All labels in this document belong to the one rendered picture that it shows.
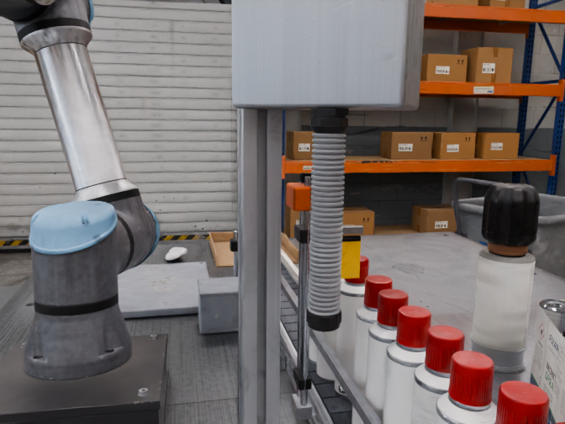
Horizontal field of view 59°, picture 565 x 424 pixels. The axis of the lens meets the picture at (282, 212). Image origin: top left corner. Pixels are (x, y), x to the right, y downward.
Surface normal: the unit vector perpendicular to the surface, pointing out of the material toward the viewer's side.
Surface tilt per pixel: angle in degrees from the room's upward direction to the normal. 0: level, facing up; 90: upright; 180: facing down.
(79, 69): 74
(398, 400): 90
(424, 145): 90
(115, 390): 5
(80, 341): 68
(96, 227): 84
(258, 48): 90
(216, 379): 0
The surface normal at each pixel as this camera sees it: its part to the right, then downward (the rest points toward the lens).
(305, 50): -0.39, 0.17
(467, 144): 0.28, 0.18
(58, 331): -0.01, -0.19
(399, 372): -0.60, 0.14
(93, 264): 0.71, 0.08
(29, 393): 0.00, -0.99
